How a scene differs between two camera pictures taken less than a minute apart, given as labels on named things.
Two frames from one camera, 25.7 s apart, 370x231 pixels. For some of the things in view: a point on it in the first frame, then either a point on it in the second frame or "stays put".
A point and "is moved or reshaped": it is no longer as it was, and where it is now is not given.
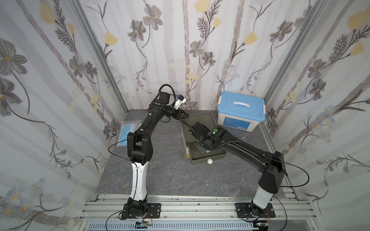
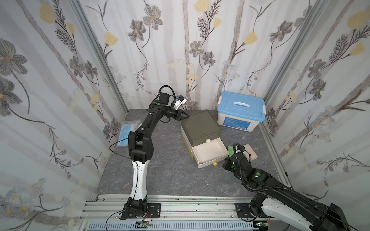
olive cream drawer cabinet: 209,118 is moved or reshaped
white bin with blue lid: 240,110 stays put
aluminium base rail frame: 198,212 stays put
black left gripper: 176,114 stays put
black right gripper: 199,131 → 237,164
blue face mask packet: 126,127 stays put
